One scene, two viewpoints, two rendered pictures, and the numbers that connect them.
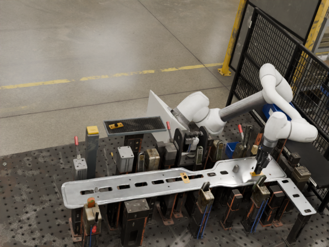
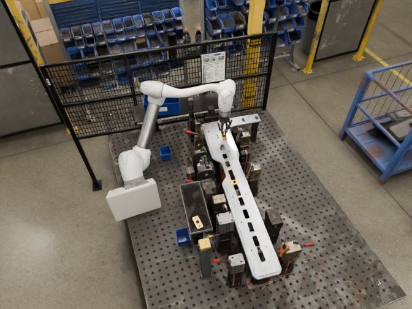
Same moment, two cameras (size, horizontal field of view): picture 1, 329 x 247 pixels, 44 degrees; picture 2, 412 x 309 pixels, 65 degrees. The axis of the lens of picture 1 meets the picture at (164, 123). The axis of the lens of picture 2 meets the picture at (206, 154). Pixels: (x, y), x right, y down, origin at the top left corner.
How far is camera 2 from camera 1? 2.07 m
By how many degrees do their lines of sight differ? 55
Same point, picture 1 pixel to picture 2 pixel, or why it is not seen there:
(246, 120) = (120, 138)
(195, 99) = (132, 159)
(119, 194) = (260, 230)
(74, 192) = (263, 266)
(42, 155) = not seen: outside the picture
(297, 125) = (230, 87)
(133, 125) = (194, 207)
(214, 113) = (142, 152)
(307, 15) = (11, 41)
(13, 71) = not seen: outside the picture
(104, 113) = (9, 292)
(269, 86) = (177, 91)
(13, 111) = not seen: outside the picture
